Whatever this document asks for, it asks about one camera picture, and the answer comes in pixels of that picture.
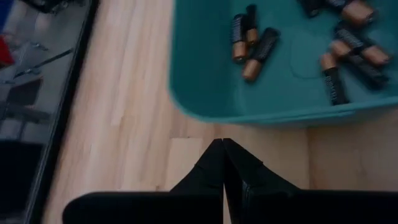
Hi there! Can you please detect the Duracell AAA battery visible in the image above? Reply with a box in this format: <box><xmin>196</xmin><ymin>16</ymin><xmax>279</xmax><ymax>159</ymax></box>
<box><xmin>245</xmin><ymin>4</ymin><xmax>260</xmax><ymax>47</ymax></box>

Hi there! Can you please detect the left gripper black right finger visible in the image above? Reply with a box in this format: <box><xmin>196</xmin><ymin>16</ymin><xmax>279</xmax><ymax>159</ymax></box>
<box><xmin>223</xmin><ymin>138</ymin><xmax>302</xmax><ymax>224</ymax></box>

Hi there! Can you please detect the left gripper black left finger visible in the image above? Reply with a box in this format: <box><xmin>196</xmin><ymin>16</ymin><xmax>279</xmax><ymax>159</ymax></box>
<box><xmin>169</xmin><ymin>138</ymin><xmax>225</xmax><ymax>192</ymax></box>

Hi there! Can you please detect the light teal plastic bin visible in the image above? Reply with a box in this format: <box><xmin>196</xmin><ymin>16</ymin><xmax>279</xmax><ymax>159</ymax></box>
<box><xmin>169</xmin><ymin>0</ymin><xmax>398</xmax><ymax>128</ymax></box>

